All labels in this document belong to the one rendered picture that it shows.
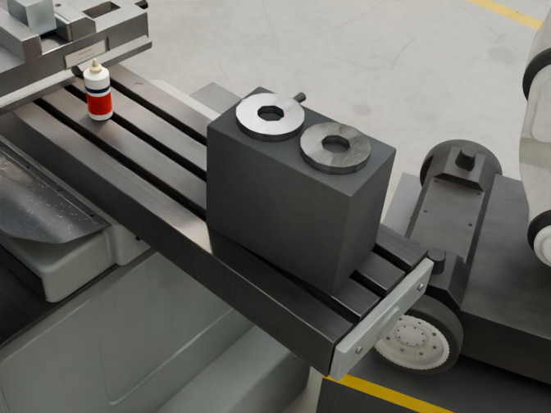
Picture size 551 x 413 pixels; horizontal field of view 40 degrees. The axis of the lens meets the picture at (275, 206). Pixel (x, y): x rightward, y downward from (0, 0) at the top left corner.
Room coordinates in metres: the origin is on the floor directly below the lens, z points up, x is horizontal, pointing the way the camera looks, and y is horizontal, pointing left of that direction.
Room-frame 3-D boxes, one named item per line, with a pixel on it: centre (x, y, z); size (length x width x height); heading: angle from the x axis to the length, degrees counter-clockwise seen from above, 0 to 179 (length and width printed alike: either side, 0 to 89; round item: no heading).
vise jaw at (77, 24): (1.18, 0.41, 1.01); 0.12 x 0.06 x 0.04; 50
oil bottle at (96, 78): (1.02, 0.31, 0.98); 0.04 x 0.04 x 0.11
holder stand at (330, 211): (0.77, -0.03, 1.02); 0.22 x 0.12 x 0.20; 59
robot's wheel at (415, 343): (0.94, -0.30, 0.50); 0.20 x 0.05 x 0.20; 73
